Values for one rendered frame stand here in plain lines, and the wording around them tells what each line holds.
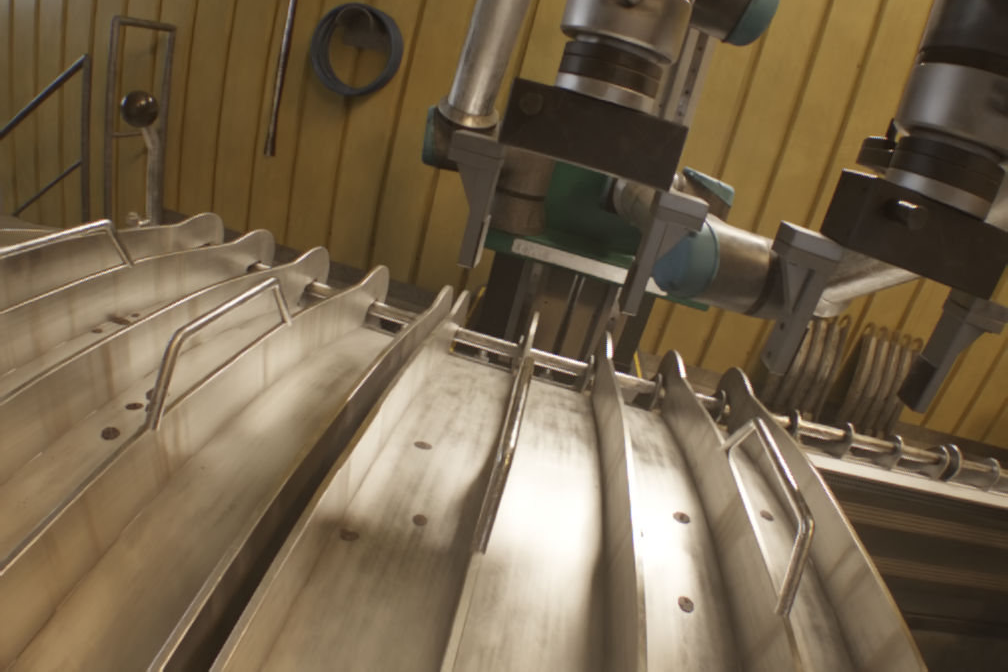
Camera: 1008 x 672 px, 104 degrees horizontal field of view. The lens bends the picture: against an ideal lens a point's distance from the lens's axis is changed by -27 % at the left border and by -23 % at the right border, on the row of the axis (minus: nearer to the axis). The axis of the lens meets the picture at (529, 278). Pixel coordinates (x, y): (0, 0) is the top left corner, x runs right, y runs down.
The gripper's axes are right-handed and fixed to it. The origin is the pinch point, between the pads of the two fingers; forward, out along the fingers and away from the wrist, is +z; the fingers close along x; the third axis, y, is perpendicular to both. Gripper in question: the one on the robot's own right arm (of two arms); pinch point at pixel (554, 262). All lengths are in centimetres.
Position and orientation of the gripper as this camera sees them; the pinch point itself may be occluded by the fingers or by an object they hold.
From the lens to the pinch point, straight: 40.9
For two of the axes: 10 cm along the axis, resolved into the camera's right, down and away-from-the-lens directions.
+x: 9.6, 2.8, -0.2
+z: -2.6, 9.1, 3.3
